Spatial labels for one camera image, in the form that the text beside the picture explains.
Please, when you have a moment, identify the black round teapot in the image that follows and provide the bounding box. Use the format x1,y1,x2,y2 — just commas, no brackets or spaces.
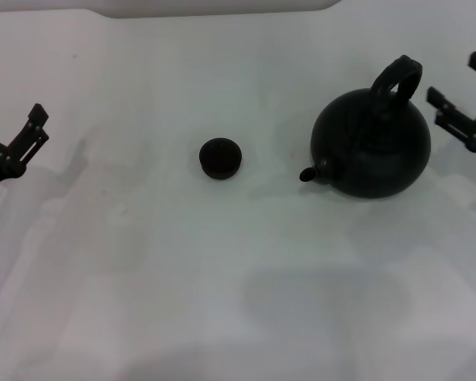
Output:
298,54,433,199

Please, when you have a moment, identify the small black teacup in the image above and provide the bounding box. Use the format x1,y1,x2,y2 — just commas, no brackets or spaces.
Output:
198,137,244,182

